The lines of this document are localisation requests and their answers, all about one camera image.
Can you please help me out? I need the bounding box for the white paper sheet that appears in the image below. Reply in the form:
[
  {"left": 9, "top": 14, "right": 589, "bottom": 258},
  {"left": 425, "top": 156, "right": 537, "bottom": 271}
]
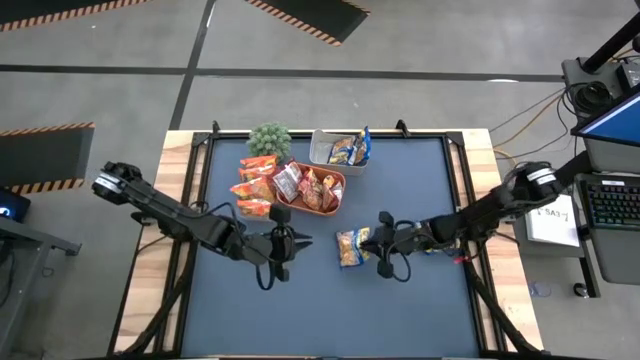
[{"left": 524, "top": 199, "right": 581, "bottom": 249}]

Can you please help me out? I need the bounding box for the computer monitor with blue screen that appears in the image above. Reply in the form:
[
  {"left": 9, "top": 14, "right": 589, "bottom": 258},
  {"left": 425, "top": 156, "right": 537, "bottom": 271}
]
[{"left": 572, "top": 92, "right": 640, "bottom": 149}]

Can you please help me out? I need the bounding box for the blue-grey table mat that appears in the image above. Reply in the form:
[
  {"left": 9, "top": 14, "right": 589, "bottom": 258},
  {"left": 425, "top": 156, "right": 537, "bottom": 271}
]
[{"left": 180, "top": 135, "right": 481, "bottom": 359}]

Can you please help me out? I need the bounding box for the green artificial potted plant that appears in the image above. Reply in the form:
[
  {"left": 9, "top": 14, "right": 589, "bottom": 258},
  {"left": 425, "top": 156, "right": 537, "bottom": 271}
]
[{"left": 245, "top": 121, "right": 293, "bottom": 161}]

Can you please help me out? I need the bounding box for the black metal table frame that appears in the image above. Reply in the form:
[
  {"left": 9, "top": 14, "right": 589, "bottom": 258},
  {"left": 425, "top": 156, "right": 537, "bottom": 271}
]
[{"left": 107, "top": 118, "right": 546, "bottom": 360}]

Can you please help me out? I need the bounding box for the black backlit keyboard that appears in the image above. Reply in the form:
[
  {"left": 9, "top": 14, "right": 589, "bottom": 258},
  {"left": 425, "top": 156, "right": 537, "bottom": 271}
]
[{"left": 584, "top": 178, "right": 640, "bottom": 231}]

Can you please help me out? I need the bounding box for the black hazard-striped floor mat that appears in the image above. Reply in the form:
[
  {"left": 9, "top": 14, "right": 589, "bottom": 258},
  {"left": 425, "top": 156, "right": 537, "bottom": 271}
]
[
  {"left": 0, "top": 0, "right": 151, "bottom": 34},
  {"left": 243, "top": 0, "right": 371, "bottom": 48},
  {"left": 0, "top": 121, "right": 96, "bottom": 196}
]

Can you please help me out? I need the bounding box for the side desk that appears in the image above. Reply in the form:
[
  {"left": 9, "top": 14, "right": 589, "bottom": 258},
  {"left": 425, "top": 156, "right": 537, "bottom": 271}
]
[{"left": 514, "top": 134, "right": 640, "bottom": 286}]

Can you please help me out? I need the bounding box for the clear plastic bin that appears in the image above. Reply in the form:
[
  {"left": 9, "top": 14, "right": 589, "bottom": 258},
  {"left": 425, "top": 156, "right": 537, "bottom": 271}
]
[{"left": 232, "top": 154, "right": 281, "bottom": 222}]

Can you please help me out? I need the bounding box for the coiled black cable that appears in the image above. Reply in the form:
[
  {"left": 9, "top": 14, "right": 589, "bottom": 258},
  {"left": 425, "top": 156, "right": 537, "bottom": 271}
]
[{"left": 569, "top": 79, "right": 609, "bottom": 116}]

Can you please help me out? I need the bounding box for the white plastic bin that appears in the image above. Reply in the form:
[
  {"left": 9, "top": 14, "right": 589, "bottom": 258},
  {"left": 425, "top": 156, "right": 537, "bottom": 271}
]
[{"left": 308, "top": 128, "right": 371, "bottom": 177}]

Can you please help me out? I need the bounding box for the clear cup on floor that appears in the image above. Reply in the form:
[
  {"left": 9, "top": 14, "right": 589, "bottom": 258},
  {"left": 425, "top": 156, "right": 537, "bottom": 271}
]
[{"left": 529, "top": 279, "right": 553, "bottom": 300}]

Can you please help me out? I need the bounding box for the orange plastic bin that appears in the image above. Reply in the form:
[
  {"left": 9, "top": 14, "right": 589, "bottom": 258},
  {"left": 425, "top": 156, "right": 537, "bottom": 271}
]
[{"left": 273, "top": 160, "right": 347, "bottom": 217}]

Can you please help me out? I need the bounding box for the black device with blue light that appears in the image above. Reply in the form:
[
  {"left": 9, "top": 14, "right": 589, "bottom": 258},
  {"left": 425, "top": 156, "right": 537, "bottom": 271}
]
[{"left": 0, "top": 187, "right": 32, "bottom": 224}]

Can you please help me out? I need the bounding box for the black stand pole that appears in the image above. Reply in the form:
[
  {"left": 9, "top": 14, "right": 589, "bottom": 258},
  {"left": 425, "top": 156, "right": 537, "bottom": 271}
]
[{"left": 582, "top": 12, "right": 640, "bottom": 74}]

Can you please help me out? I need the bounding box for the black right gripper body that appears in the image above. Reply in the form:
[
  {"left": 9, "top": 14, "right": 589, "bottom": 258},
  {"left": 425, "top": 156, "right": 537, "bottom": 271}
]
[{"left": 373, "top": 209, "right": 433, "bottom": 280}]

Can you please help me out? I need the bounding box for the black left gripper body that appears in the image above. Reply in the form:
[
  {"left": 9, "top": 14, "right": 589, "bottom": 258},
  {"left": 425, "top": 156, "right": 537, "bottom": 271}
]
[{"left": 244, "top": 203, "right": 301, "bottom": 283}]

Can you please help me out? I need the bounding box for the red Maruchan noodle pack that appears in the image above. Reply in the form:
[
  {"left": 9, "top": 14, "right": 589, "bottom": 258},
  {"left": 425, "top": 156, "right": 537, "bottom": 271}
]
[
  {"left": 321, "top": 173, "right": 345, "bottom": 211},
  {"left": 298, "top": 167, "right": 325, "bottom": 211},
  {"left": 272, "top": 160, "right": 304, "bottom": 204}
]

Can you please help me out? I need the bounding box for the grey metal desk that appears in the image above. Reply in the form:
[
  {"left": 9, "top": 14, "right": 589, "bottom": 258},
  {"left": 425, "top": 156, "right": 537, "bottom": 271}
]
[{"left": 0, "top": 214, "right": 84, "bottom": 359}]

